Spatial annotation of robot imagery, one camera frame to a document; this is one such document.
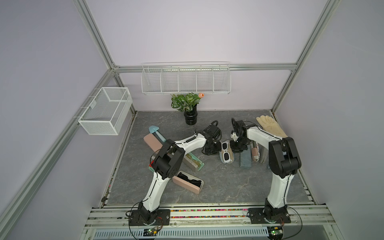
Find mint case blue glasses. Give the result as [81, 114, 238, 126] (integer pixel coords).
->
[240, 149, 252, 169]

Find grey fabric glasses case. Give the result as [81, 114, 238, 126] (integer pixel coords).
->
[260, 146, 269, 164]

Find grey case mint lining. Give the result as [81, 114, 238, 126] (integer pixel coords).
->
[183, 153, 205, 172]

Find pink hard glasses case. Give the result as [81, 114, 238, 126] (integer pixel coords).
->
[143, 134, 163, 153]

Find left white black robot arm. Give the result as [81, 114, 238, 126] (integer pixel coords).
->
[138, 120, 222, 225]

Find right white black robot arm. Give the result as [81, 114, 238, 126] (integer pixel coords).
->
[230, 118, 302, 224]

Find pink case black sunglasses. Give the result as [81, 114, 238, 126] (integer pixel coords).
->
[172, 171, 204, 195]

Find grey mint case red sunglasses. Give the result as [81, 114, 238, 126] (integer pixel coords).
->
[148, 166, 155, 173]

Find white square sunglasses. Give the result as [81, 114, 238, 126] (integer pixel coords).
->
[221, 141, 232, 164]

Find beige work glove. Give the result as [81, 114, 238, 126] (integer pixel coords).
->
[256, 116, 288, 138]

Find green plant in black vase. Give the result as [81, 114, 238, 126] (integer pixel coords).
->
[171, 93, 205, 126]

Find teal plastic scraper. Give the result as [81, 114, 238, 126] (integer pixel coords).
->
[149, 126, 166, 143]

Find long white wire shelf basket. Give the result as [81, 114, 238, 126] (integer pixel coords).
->
[141, 62, 232, 95]

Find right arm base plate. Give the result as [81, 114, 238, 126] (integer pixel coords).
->
[247, 206, 291, 225]

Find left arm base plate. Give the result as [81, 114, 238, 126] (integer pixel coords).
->
[126, 209, 171, 226]

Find white wire mesh side basket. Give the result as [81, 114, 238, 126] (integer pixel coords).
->
[78, 87, 133, 136]

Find white vented cable duct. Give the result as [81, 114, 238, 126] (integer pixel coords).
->
[91, 227, 269, 240]

